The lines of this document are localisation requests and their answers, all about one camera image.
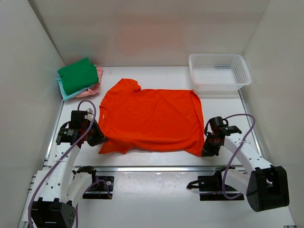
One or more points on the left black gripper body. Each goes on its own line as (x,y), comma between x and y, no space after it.
(88,124)

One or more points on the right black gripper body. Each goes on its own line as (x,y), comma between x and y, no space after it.
(209,133)

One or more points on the orange t-shirt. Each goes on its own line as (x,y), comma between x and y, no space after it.
(154,120)

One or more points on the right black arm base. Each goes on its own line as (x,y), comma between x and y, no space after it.
(209,186)

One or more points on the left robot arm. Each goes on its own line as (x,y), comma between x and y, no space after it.
(54,201)

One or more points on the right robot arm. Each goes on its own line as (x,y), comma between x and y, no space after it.
(264,185)

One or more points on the teal folded t-shirt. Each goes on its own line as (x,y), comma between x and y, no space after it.
(64,95)

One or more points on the pink folded t-shirt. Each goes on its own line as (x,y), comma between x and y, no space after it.
(95,89)

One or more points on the green folded t-shirt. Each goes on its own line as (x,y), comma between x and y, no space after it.
(78,75)

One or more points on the white plastic mesh basket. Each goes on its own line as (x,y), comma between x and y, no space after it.
(218,73)

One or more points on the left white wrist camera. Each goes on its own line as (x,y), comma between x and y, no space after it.
(90,114)

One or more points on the aluminium rail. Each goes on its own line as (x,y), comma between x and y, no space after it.
(156,168)

